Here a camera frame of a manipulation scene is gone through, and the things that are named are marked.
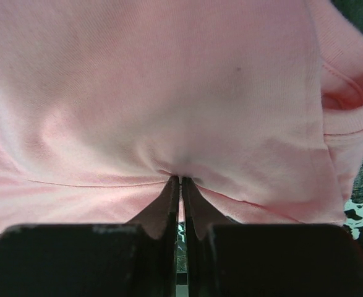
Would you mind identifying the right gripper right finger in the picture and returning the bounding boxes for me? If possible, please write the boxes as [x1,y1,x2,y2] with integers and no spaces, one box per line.
[182,178,363,297]

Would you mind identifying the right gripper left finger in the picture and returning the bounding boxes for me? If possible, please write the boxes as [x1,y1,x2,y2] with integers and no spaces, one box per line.
[0,176,179,297]

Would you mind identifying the light pink t-shirt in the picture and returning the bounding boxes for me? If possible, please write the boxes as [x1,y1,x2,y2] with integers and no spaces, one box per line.
[0,0,363,236]

